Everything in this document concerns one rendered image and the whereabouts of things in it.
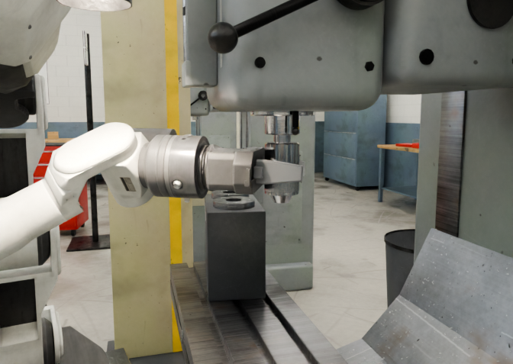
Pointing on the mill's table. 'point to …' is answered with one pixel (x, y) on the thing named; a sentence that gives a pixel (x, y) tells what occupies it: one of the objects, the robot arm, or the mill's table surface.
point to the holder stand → (234, 246)
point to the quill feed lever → (351, 0)
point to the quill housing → (298, 51)
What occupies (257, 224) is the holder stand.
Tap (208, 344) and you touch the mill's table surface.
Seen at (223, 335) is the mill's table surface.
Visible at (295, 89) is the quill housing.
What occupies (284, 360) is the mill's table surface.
